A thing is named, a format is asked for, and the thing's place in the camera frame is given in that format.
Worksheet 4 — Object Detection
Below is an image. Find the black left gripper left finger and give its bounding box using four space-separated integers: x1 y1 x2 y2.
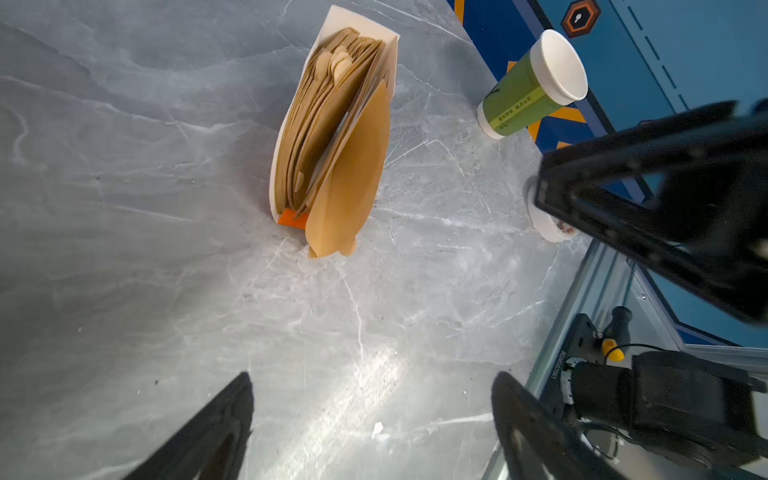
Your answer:
127 372 254 479

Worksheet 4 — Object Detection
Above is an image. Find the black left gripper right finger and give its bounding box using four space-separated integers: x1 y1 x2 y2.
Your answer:
491 371 622 479

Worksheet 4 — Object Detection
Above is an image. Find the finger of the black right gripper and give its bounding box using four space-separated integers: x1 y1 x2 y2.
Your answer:
533 101 767 324

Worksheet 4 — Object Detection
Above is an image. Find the brown paper coffee filter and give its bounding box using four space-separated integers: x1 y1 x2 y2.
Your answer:
305 82 390 258

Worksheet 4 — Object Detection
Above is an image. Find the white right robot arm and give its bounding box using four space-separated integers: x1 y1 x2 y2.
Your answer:
531 101 767 470

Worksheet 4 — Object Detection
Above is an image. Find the brown paper filter stack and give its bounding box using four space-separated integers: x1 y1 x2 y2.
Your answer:
271 28 387 215

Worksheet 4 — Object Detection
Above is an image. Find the black yellow screwdriver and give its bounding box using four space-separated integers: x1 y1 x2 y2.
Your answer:
600 306 633 362

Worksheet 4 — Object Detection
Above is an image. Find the green paper cup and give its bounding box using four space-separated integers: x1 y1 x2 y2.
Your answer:
477 29 588 140

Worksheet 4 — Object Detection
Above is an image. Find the aluminium front rail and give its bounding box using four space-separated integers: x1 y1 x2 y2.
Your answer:
482 236 768 480

